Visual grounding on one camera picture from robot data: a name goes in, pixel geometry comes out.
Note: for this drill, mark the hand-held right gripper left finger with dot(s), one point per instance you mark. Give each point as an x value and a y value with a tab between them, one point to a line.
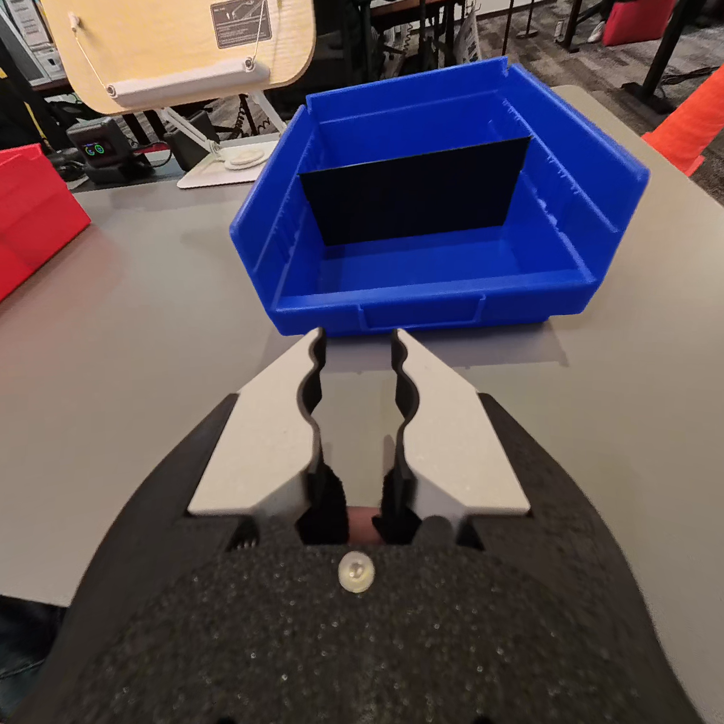
260	441

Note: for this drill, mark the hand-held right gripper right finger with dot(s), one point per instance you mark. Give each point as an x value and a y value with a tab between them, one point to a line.
458	441

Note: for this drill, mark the blue plastic bin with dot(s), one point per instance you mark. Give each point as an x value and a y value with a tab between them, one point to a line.
424	294

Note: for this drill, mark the red plastic bin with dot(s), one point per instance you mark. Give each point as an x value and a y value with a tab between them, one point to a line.
34	215

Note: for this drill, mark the grey desk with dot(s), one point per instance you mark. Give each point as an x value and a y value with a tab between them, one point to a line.
141	339

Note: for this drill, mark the black blue-bin divider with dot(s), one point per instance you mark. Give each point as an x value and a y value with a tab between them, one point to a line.
413	192

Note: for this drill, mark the person's trousers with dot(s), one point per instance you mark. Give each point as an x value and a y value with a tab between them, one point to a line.
22	639

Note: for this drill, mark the orange traffic cone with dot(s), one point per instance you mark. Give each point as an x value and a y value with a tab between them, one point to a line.
687	124

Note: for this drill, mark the wooden board stand white base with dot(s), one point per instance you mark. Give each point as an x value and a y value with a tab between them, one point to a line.
169	34

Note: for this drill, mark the red fabric bag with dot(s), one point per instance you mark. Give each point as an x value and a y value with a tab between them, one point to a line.
636	22

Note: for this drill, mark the black action camera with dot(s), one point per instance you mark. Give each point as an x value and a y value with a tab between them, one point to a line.
99	148

